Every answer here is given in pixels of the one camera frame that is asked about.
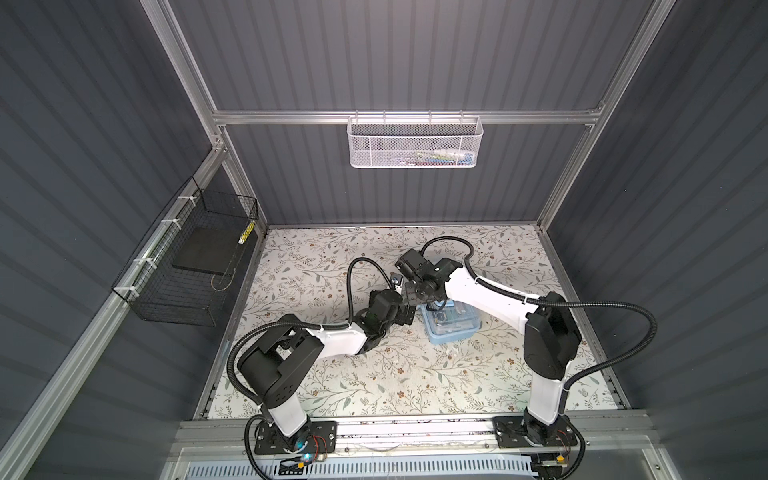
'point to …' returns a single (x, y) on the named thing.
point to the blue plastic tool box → (455, 321)
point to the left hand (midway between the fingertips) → (401, 297)
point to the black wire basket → (180, 270)
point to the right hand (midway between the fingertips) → (420, 295)
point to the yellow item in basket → (247, 232)
